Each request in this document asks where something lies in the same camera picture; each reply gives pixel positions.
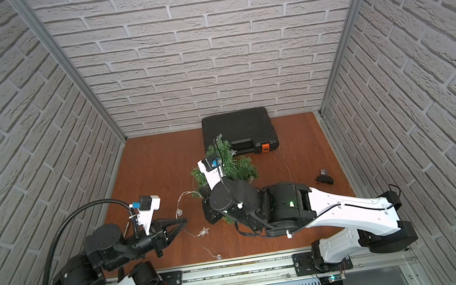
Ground clear string light wire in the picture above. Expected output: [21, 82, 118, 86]
[163, 124, 306, 266]

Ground left black corrugated cable conduit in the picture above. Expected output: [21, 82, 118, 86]
[0, 194, 148, 285]

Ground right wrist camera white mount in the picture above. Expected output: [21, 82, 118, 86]
[197, 154, 224, 190]

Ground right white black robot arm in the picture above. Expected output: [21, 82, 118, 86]
[203, 178, 418, 270]

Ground small green christmas tree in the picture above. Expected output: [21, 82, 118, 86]
[184, 129, 266, 230]

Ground aluminium front rail frame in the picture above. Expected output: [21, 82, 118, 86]
[54, 230, 422, 285]

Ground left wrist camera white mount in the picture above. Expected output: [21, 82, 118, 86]
[129, 195, 161, 234]

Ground black plastic tool case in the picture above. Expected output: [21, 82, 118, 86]
[201, 107, 280, 155]

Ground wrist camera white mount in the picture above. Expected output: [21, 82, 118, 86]
[197, 154, 224, 190]
[129, 195, 161, 234]

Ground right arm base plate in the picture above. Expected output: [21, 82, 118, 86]
[292, 251, 354, 277]

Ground black handle screwdriver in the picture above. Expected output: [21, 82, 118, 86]
[123, 221, 131, 239]

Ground small black plug object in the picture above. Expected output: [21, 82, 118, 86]
[315, 169, 334, 185]

